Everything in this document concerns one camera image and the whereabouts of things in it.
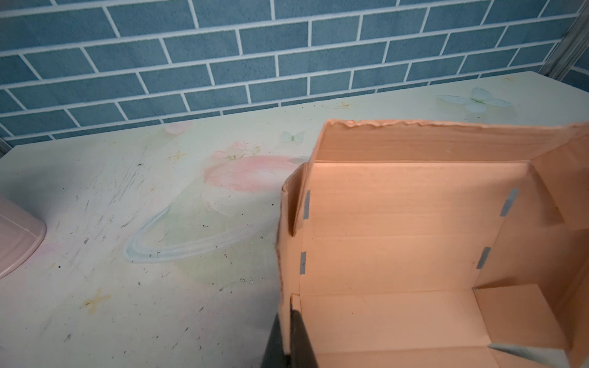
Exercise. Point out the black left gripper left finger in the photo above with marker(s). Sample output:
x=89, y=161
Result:
x=274, y=356

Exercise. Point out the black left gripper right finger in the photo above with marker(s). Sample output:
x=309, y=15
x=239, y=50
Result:
x=302, y=354

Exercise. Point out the pink pen holder cup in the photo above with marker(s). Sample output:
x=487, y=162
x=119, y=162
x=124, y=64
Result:
x=21, y=235

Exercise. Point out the pink paper box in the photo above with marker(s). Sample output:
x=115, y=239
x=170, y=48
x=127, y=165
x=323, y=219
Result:
x=437, y=244

